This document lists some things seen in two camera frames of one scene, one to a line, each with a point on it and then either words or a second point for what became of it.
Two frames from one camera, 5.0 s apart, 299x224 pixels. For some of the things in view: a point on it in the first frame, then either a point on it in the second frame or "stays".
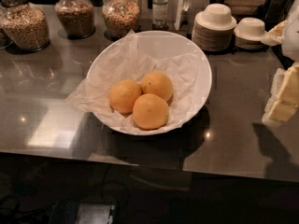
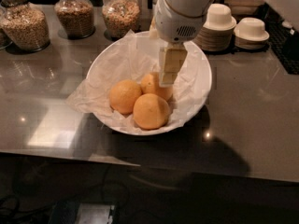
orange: (149, 112) stays
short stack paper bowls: (249, 33) stays
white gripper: (291, 36) to (175, 26)
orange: (157, 83) stays
